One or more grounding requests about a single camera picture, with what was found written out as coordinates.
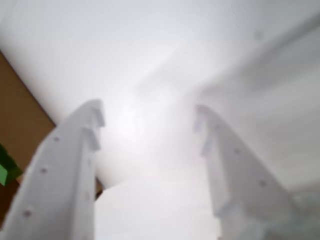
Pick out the brown cardboard box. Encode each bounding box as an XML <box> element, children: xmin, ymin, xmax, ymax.
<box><xmin>0</xmin><ymin>49</ymin><xmax>104</xmax><ymax>217</ymax></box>

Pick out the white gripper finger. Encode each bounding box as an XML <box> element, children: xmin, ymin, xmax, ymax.
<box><xmin>0</xmin><ymin>98</ymin><xmax>106</xmax><ymax>240</ymax></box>
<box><xmin>192</xmin><ymin>103</ymin><xmax>302</xmax><ymax>240</ymax></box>

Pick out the green cube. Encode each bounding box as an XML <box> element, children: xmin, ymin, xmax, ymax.
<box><xmin>0</xmin><ymin>143</ymin><xmax>24</xmax><ymax>187</ymax></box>

